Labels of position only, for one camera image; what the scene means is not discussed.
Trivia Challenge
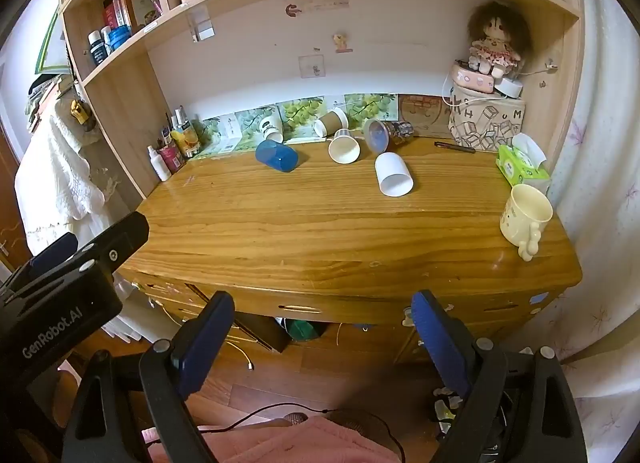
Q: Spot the white bamboo print paper cup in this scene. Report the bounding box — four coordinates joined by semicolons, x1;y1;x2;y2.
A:
259;114;284;144

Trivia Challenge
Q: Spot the blue plastic cup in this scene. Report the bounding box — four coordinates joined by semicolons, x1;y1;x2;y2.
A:
255;139;298;173

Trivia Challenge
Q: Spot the white frosted plastic cup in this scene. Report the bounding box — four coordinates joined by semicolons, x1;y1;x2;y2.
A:
374;152;413;198

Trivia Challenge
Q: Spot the brown sleeve paper cup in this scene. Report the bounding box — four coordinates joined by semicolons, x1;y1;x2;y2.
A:
312;107;349;138

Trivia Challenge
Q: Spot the clear plastic cup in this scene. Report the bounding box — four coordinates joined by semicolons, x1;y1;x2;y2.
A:
362;119;414;154

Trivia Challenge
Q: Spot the grey checked paper cup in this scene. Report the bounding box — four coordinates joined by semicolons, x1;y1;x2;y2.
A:
328;128;360;164

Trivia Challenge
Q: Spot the white lace cloth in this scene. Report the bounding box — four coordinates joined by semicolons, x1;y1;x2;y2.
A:
14;97;128;255

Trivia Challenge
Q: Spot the white spray bottle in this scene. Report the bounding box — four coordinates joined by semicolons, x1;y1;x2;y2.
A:
146;146;171;182

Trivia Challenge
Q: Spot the pink can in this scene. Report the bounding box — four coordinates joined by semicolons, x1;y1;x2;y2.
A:
157;142;186;174

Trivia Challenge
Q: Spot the grape print poster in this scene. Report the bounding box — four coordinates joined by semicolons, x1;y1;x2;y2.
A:
196;93;399;159

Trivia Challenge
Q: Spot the pink sleeve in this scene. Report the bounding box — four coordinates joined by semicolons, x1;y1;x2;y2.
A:
142;415;402;463

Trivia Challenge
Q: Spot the cream ceramic mug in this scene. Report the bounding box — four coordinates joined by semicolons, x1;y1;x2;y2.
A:
500;184;553;261

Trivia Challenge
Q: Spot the dark blue bottle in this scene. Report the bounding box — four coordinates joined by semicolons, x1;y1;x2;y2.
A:
88;31;108;66

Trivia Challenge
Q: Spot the green tissue pack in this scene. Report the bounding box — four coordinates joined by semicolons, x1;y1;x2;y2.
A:
496;133;551;194

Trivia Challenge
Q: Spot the blue jar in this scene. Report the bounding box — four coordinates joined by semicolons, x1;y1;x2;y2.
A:
108;24;131;52

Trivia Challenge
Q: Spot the white curtain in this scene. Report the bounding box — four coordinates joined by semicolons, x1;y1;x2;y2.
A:
503;0;640;462

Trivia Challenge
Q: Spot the black pen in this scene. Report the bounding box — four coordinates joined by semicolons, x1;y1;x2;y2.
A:
434;140;476;154

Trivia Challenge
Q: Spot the wooden desk with shelves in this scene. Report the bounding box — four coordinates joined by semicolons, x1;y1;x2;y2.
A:
62;0;584;339

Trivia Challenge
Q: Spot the letter print fabric bag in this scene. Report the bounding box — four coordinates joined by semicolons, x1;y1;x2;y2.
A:
448;85;526;152

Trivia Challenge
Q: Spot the white tape roll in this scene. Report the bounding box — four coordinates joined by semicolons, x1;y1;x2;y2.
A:
494;76;523;99

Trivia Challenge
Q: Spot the pink box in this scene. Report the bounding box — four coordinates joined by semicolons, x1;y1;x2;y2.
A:
450;60;495;94

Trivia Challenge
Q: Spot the brown haired rag doll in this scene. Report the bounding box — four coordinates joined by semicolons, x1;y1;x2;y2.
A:
466;2;533;81

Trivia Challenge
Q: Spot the black cable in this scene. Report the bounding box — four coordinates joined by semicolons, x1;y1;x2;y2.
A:
196;400;407;463

